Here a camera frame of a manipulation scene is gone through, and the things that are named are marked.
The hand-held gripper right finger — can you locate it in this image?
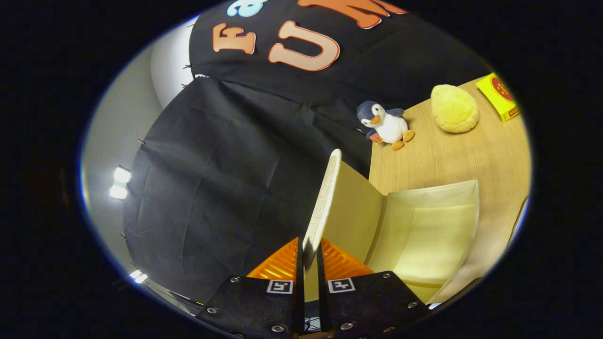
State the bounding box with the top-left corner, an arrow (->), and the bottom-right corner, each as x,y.
317,238 -> 430,339

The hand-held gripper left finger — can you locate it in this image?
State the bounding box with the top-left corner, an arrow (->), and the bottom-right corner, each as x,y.
196,237 -> 304,339

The beige fabric storage box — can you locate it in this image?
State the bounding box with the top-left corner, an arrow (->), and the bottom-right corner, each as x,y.
301,149 -> 481,306

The penguin plush toy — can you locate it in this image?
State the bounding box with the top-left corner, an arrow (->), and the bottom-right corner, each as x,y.
356,100 -> 416,151

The round yellow plush toy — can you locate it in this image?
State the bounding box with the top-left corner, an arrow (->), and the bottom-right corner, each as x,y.
431,84 -> 480,134

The yellow book red circle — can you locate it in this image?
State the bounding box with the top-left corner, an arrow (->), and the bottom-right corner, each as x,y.
475,73 -> 521,122

